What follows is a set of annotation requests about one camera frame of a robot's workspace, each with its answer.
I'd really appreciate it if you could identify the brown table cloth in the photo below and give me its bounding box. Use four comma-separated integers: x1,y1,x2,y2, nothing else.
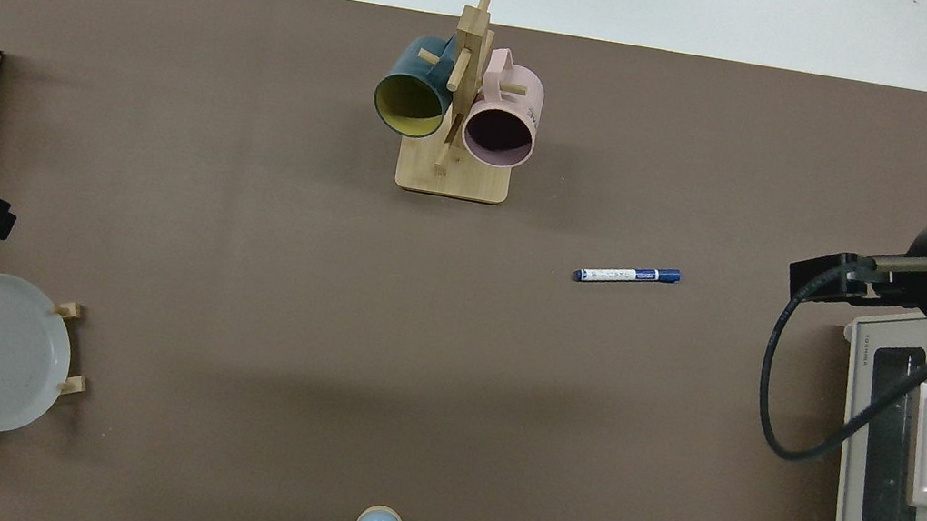
0,0,927,521

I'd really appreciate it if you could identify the pink cup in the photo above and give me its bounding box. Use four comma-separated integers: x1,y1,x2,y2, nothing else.
457,44,552,173

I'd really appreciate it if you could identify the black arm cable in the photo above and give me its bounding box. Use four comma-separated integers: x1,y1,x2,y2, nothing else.
749,249,927,483

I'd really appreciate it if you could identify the blue and white marker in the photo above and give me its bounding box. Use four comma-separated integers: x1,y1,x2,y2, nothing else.
573,255,683,297

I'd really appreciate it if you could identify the dark teal cup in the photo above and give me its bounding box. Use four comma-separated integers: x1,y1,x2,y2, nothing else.
368,26,465,145

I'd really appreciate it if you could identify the wooden cup stand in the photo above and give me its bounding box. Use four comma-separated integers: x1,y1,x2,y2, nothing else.
394,0,538,207

